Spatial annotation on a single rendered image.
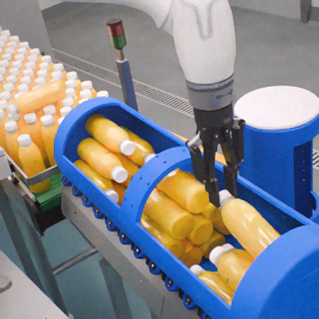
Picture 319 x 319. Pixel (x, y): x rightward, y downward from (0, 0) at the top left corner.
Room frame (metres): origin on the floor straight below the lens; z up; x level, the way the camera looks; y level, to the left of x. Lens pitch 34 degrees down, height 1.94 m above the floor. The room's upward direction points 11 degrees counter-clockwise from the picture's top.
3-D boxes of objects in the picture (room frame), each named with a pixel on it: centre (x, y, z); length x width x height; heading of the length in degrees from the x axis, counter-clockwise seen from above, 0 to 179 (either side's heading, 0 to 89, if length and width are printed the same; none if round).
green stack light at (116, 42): (2.04, 0.07, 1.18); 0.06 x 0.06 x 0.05
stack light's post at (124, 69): (2.04, 0.07, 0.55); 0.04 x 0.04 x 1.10; 28
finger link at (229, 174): (0.93, -0.14, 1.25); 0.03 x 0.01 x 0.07; 28
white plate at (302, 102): (1.58, -0.41, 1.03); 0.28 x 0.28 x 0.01
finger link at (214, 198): (0.91, -0.10, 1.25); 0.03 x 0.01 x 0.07; 28
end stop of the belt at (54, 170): (1.60, 0.25, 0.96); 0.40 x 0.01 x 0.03; 118
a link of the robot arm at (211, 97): (0.92, -0.12, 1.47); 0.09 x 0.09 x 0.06
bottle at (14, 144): (1.68, 0.47, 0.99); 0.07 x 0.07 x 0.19
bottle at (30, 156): (1.56, 0.41, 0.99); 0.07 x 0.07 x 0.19
